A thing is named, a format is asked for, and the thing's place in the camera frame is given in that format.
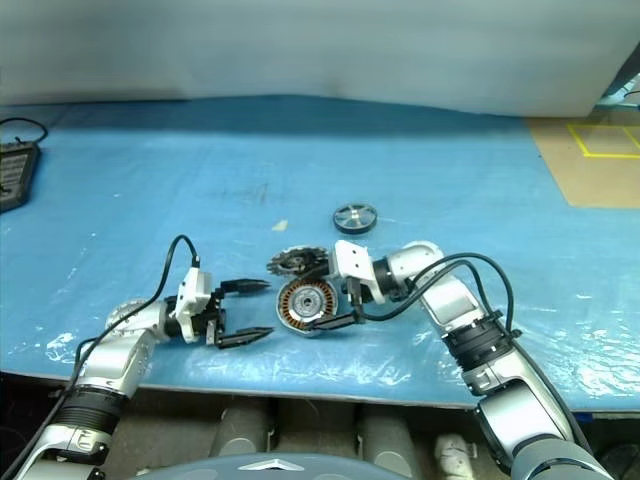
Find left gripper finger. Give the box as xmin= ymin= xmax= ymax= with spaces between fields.
xmin=215 ymin=326 xmax=275 ymax=350
xmin=219 ymin=277 xmax=272 ymax=296

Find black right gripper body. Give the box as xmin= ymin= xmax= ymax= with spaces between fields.
xmin=341 ymin=277 xmax=365 ymax=317

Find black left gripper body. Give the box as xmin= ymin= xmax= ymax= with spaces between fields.
xmin=197 ymin=280 xmax=229 ymax=349

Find silver motor housing copper windings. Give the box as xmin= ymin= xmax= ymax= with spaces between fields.
xmin=275 ymin=277 xmax=346 ymax=340

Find silver spoked rotor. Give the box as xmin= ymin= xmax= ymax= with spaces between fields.
xmin=332 ymin=200 xmax=380 ymax=234

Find black toothed gear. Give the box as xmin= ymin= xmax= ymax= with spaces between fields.
xmin=266 ymin=244 xmax=335 ymax=279

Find grey rounded cylinder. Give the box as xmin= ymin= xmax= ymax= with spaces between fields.
xmin=214 ymin=404 xmax=274 ymax=454
xmin=357 ymin=412 xmax=424 ymax=479

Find blue table mat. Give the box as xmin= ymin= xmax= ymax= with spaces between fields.
xmin=0 ymin=94 xmax=640 ymax=414

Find white rounded object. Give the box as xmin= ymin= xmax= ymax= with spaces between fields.
xmin=433 ymin=433 xmax=476 ymax=476

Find white backdrop sheet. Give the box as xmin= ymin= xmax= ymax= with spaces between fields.
xmin=0 ymin=0 xmax=640 ymax=119

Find black box device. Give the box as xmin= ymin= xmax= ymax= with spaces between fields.
xmin=0 ymin=140 xmax=42 ymax=214

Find teal background equipment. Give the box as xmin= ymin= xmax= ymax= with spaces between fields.
xmin=597 ymin=42 xmax=640 ymax=109

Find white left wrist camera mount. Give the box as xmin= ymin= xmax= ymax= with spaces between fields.
xmin=172 ymin=266 xmax=214 ymax=344

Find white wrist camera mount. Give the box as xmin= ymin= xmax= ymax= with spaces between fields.
xmin=327 ymin=240 xmax=389 ymax=305
xmin=172 ymin=266 xmax=214 ymax=344

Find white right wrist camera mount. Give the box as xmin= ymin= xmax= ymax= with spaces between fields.
xmin=327 ymin=240 xmax=389 ymax=305

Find thin black device cable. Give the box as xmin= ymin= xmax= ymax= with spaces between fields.
xmin=0 ymin=117 xmax=49 ymax=146

